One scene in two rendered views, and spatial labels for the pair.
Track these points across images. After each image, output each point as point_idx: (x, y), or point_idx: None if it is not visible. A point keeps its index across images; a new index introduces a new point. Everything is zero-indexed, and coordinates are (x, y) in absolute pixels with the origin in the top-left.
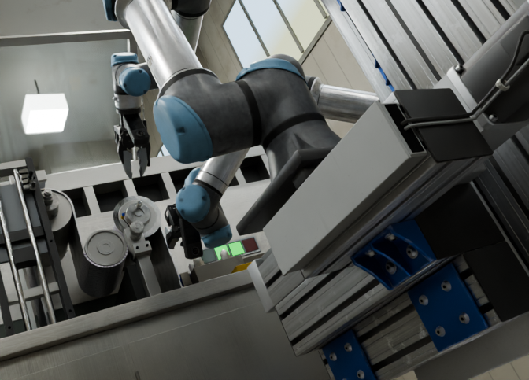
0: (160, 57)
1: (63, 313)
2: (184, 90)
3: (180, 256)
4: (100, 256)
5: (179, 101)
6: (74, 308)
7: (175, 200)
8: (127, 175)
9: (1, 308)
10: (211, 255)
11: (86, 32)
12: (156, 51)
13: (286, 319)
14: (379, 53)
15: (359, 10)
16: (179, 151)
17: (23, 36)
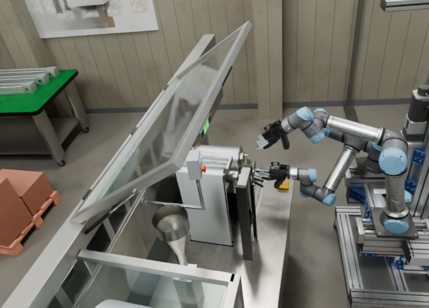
0: (402, 203)
1: (176, 198)
2: (407, 219)
3: (196, 139)
4: (235, 187)
5: (408, 226)
6: (178, 192)
7: (329, 202)
8: (258, 150)
9: (251, 247)
10: (203, 133)
11: (244, 37)
12: (401, 200)
13: (365, 247)
14: (419, 188)
15: (424, 176)
16: (395, 233)
17: (235, 57)
